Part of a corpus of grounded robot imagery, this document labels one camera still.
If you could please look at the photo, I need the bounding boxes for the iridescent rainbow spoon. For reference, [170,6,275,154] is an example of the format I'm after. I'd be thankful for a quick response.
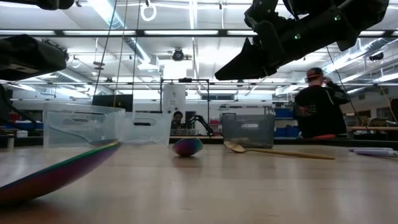
[0,141,123,203]
[172,137,205,158]

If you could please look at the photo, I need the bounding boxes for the clear plastic bin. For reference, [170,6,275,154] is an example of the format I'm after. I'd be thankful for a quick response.
[123,111,172,147]
[42,103,126,149]

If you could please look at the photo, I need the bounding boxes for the gray plastic bin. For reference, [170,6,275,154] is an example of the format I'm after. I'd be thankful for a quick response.
[221,113,276,149]

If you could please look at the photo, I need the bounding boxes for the black monitor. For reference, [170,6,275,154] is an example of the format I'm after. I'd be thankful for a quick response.
[92,93,134,113]

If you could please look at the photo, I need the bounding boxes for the background wooden table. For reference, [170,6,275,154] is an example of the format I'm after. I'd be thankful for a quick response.
[346,125,398,132]

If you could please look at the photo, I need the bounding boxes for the lilac handled silver spoon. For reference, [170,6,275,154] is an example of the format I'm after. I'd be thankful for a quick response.
[353,149,398,157]
[348,146,394,152]

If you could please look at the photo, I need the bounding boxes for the blue storage crate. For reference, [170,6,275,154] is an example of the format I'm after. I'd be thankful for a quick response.
[275,126,299,138]
[275,108,295,118]

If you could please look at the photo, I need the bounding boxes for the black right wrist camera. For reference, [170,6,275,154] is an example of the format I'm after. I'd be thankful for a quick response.
[244,0,292,32]

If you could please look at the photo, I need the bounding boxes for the person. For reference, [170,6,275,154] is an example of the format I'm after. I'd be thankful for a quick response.
[170,110,185,130]
[293,67,350,140]

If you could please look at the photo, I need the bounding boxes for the gold spoon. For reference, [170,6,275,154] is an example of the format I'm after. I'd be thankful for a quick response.
[223,140,336,161]

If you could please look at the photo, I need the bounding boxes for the black ceiling camera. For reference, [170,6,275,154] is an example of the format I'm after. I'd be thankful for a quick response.
[171,47,186,62]

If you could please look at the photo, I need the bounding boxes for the black aluminium table frame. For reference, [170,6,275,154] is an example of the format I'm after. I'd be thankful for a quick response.
[0,134,398,147]

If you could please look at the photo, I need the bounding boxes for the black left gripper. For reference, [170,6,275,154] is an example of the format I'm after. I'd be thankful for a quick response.
[0,34,70,82]

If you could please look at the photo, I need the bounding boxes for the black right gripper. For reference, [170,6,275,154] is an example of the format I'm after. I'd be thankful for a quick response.
[214,14,343,82]

